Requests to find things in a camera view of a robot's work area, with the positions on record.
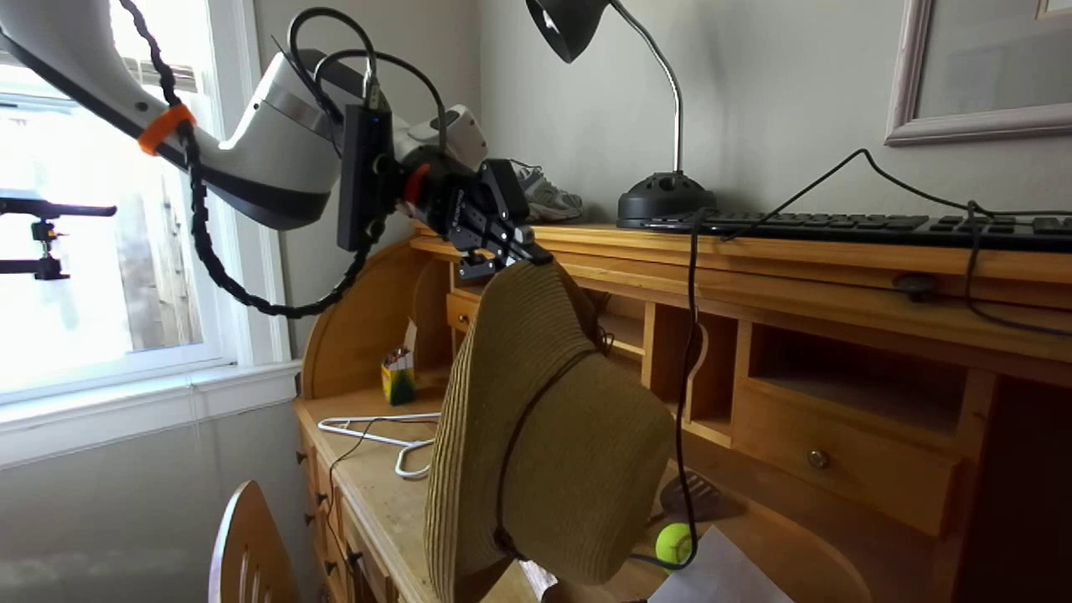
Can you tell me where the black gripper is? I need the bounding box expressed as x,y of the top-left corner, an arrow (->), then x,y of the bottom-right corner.
396,102 -> 551,281

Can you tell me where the straw sun hat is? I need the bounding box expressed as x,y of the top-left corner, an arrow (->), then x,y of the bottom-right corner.
426,264 -> 674,603

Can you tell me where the black desk lamp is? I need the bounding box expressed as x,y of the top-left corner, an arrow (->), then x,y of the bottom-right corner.
524,0 -> 717,228

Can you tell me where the wooden roll-top desk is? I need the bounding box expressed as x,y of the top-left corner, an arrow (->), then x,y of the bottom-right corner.
297,228 -> 1072,603

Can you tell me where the crayon box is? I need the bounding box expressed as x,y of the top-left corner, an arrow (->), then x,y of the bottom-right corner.
378,347 -> 417,405

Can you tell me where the white plastic hanger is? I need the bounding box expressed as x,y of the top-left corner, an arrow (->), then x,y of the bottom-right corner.
315,412 -> 439,483

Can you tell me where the green tennis ball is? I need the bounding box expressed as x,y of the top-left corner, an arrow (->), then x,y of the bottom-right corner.
657,522 -> 695,566

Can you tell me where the black tripod bar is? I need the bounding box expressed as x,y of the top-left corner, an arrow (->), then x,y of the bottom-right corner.
0,196 -> 119,281

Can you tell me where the framed picture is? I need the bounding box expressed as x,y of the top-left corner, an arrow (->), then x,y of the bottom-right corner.
887,0 -> 1072,147

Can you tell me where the black keyboard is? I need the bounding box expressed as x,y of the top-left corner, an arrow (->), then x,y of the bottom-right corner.
648,213 -> 1072,251

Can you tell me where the black lamp cable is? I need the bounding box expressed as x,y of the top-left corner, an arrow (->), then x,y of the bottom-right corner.
622,144 -> 1072,564

